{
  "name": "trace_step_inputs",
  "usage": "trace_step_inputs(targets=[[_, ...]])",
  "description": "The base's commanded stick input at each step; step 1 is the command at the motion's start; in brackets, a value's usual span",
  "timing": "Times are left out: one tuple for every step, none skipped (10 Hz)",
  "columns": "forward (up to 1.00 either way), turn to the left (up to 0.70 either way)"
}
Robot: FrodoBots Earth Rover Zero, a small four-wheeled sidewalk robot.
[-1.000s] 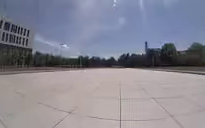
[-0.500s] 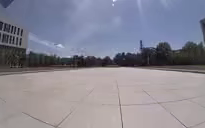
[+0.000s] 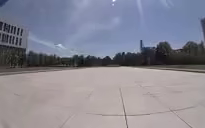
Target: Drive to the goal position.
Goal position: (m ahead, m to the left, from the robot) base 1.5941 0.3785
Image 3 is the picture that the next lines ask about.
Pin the dark tower structure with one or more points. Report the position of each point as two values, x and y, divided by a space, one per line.
141 45

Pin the large white multi-storey building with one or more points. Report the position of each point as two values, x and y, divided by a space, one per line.
6 33

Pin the row of trees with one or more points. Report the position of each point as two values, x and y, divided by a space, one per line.
123 60

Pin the pale concrete slab pavement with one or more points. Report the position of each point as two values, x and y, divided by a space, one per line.
90 90

